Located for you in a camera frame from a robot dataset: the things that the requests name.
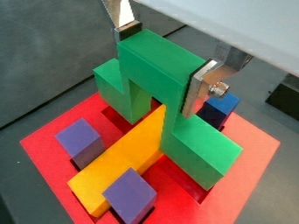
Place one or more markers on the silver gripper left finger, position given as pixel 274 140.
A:
pixel 124 23

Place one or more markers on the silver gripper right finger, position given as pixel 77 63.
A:
pixel 206 81

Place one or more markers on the green zigzag block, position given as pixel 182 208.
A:
pixel 152 70

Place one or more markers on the red puzzle board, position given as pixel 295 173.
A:
pixel 182 203

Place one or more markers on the blue block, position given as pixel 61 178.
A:
pixel 216 110

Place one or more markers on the yellow long block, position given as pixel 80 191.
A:
pixel 135 151

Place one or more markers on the purple cube block left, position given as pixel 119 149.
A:
pixel 81 142

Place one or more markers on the purple cube block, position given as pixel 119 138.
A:
pixel 131 197
pixel 81 142

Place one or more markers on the purple cube block front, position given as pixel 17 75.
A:
pixel 131 197

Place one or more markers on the black angle bracket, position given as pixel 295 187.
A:
pixel 284 97

